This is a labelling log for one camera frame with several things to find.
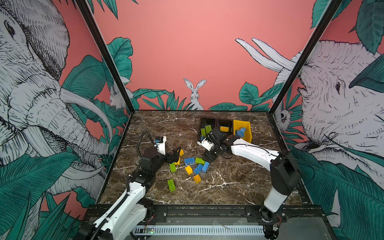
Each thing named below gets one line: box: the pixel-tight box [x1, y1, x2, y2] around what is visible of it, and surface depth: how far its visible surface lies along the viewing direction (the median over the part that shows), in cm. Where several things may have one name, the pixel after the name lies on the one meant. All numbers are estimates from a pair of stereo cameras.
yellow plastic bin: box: [233, 120, 253, 144], surface depth 106 cm
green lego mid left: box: [169, 162, 177, 172], surface depth 92 cm
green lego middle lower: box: [195, 157, 206, 165], surface depth 94 cm
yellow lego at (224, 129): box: [220, 126, 230, 133], surface depth 109 cm
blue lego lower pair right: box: [201, 161, 210, 173], surface depth 90 cm
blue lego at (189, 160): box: [184, 157, 195, 165], surface depth 95 cm
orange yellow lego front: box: [193, 174, 202, 184], surface depth 85 cm
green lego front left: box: [167, 179, 176, 192], surface depth 84 cm
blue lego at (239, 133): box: [236, 130, 245, 138], surface depth 106 cm
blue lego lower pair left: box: [193, 163, 204, 175], surface depth 91 cm
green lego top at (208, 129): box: [205, 125, 212, 135], surface depth 109 cm
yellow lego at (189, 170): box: [184, 165, 193, 175], surface depth 89 cm
